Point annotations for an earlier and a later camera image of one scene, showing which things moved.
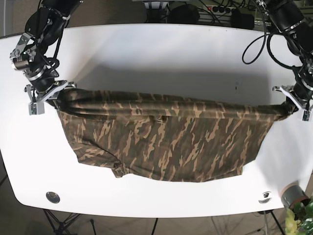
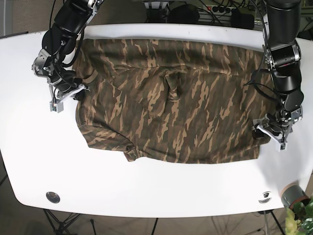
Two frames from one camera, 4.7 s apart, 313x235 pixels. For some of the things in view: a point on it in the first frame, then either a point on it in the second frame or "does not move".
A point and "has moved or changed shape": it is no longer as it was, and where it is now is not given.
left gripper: (44, 85) -> (62, 85)
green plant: (299, 220) does not move
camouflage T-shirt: (158, 137) has moved or changed shape
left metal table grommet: (53, 197) does not move
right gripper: (301, 94) -> (278, 126)
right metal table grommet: (265, 197) does not move
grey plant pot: (291, 193) does not move
